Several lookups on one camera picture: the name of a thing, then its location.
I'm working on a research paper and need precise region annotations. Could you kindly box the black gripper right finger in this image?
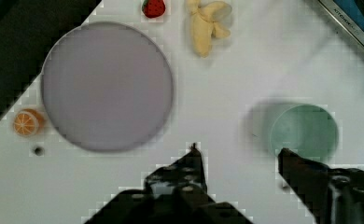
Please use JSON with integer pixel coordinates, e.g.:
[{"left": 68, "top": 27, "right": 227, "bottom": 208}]
[{"left": 278, "top": 148, "right": 364, "bottom": 224}]

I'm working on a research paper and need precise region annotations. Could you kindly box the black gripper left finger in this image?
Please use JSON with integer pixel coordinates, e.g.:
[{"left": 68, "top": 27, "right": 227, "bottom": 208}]
[{"left": 84, "top": 144, "right": 253, "bottom": 224}]

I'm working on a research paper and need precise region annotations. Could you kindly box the black toaster oven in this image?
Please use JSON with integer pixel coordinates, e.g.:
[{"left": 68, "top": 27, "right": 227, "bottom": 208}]
[{"left": 312, "top": 0, "right": 364, "bottom": 50}]

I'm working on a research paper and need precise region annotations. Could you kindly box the green mug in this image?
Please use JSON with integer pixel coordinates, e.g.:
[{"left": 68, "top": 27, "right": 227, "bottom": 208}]
[{"left": 252, "top": 102, "right": 339, "bottom": 162}]

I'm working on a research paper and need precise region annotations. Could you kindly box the grey round plate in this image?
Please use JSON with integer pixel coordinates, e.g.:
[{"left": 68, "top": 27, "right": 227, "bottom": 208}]
[{"left": 41, "top": 22, "right": 174, "bottom": 151}]

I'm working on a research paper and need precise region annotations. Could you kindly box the orange slice toy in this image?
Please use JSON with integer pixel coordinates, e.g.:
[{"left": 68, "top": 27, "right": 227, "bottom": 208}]
[{"left": 13, "top": 108, "right": 45, "bottom": 137}]

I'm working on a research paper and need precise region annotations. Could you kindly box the dark red strawberry toy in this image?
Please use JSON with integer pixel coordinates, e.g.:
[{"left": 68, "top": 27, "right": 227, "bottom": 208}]
[{"left": 141, "top": 0, "right": 166, "bottom": 19}]

